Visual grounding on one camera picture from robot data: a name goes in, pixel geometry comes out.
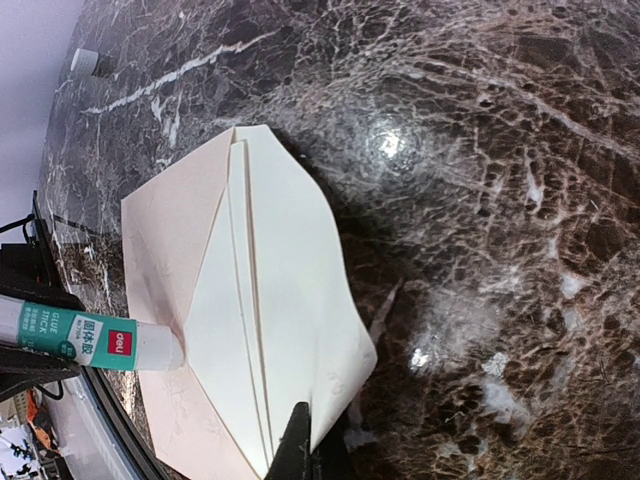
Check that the beige paper envelope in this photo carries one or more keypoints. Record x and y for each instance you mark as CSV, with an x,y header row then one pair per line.
x,y
235,249

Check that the white green glue stick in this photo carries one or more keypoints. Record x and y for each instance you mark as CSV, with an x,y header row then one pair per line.
x,y
89,339

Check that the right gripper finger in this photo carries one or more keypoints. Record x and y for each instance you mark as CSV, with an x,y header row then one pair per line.
x,y
293,459

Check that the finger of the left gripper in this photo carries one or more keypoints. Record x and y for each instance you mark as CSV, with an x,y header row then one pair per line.
x,y
21,370
24,277

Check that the small white glue cap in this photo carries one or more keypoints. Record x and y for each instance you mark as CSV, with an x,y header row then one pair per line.
x,y
84,62

